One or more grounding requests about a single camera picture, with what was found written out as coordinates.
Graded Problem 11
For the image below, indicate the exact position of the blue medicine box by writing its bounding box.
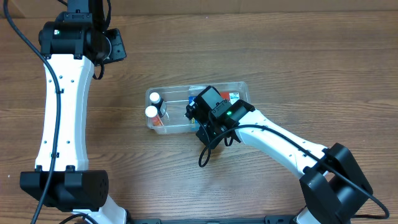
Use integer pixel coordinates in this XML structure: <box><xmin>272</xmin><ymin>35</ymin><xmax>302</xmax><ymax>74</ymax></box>
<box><xmin>188</xmin><ymin>96</ymin><xmax>200</xmax><ymax>132</ymax></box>

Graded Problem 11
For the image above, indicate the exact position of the clear plastic container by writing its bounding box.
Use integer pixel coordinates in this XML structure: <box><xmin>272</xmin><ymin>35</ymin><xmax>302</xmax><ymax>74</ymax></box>
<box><xmin>146</xmin><ymin>82</ymin><xmax>251</xmax><ymax>134</ymax></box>

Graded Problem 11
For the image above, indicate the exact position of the red medicine box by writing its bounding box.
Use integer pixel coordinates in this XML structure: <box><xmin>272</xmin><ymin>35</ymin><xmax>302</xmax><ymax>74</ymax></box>
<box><xmin>220</xmin><ymin>92</ymin><xmax>230</xmax><ymax>101</ymax></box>

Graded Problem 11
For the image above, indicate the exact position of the dark bottle white cap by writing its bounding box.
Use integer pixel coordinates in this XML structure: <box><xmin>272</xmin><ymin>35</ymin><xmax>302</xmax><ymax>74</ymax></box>
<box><xmin>149</xmin><ymin>92</ymin><xmax>167</xmax><ymax>117</ymax></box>

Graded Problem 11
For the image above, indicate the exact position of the orange Redoxon tube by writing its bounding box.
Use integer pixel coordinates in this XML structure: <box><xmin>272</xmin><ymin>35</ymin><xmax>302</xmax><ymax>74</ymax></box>
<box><xmin>145</xmin><ymin>106</ymin><xmax>164</xmax><ymax>126</ymax></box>

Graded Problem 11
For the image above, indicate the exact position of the white medicine box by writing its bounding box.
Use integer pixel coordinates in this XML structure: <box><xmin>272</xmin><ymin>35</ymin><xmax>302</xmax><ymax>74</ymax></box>
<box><xmin>229</xmin><ymin>92</ymin><xmax>240</xmax><ymax>105</ymax></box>

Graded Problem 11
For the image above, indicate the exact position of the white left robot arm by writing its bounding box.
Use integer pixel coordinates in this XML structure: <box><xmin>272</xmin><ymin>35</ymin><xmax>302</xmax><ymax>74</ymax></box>
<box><xmin>20</xmin><ymin>1</ymin><xmax>130</xmax><ymax>223</ymax></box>

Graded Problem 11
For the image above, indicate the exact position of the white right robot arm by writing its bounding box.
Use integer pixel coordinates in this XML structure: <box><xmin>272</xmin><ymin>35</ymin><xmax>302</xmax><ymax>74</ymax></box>
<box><xmin>185</xmin><ymin>86</ymin><xmax>373</xmax><ymax>223</ymax></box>

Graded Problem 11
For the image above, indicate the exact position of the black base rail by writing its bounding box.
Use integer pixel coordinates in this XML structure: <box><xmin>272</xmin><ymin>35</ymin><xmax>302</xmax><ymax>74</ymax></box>
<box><xmin>127</xmin><ymin>215</ymin><xmax>295</xmax><ymax>224</ymax></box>

